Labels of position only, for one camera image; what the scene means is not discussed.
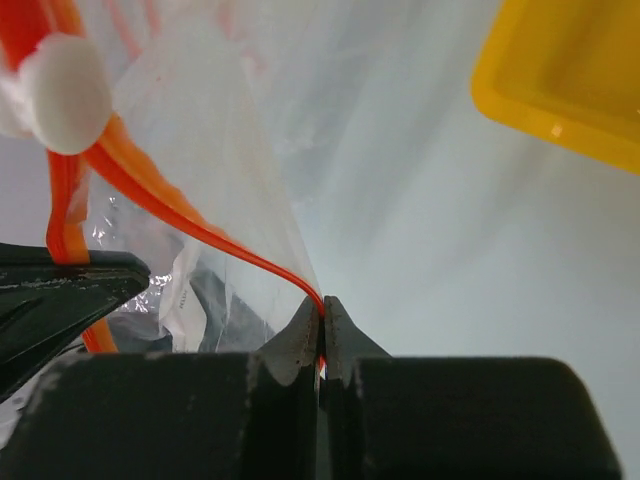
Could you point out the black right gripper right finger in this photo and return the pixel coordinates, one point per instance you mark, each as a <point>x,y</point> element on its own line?
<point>456,417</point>

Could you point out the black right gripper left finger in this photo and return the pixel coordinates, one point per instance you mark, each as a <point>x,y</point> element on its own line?
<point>175,416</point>

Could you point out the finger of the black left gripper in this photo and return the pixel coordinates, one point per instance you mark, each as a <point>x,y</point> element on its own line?
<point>45,306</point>

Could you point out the clear orange-zipper zip bag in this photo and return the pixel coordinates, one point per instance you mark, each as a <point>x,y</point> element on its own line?
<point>155,98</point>

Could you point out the yellow plastic bin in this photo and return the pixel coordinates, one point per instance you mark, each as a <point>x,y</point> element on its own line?
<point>566,72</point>

